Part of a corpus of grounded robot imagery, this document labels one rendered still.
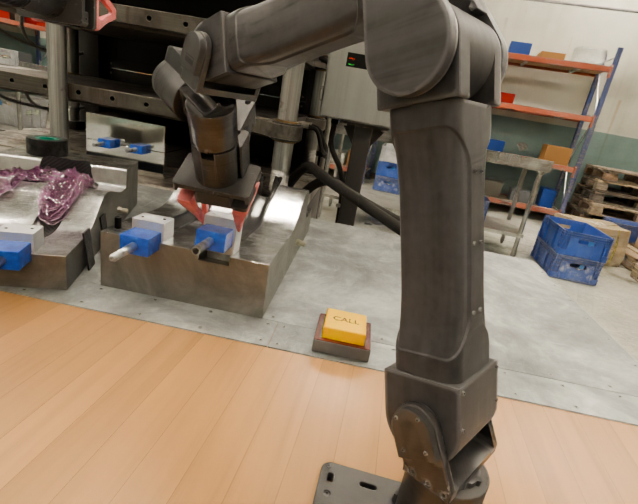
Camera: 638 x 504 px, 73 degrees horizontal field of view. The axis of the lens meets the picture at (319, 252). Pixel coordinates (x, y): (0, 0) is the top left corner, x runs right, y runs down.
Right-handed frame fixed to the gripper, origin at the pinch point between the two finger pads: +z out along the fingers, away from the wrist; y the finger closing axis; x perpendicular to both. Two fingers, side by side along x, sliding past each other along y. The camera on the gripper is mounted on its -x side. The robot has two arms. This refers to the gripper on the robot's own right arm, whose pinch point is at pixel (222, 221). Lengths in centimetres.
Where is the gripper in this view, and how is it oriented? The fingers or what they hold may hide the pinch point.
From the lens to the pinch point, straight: 66.0
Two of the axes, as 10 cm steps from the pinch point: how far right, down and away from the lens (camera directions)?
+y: -9.8, -2.0, 0.3
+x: -1.8, 7.5, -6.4
